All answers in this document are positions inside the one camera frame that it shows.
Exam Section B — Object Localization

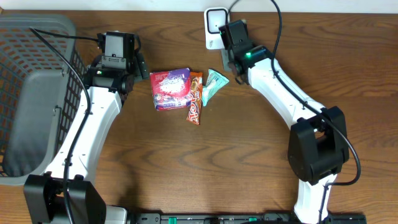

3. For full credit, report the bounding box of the red purple snack pack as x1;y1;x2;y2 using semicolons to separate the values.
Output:
150;68;192;111

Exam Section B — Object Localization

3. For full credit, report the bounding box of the teal snack wrapper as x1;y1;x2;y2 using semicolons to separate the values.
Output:
202;69;229;106

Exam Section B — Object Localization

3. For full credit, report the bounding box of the orange snack bar wrapper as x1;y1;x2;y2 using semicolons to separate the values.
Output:
187;72;203;125

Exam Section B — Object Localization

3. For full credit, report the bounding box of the small orange box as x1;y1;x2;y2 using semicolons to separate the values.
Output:
221;49;232;72

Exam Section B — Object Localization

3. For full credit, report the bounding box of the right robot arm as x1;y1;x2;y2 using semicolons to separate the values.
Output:
219;20;349;223

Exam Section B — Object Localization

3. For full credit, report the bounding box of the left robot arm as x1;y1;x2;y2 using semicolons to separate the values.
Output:
24;31;149;223

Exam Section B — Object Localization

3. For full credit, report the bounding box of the white barcode scanner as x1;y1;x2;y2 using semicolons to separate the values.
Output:
203;7;229;50

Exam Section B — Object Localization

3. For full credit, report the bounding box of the grey plastic mesh basket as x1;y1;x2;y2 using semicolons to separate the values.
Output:
1;14;86;185

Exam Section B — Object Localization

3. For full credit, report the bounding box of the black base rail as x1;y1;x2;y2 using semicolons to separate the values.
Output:
105;212;368;224

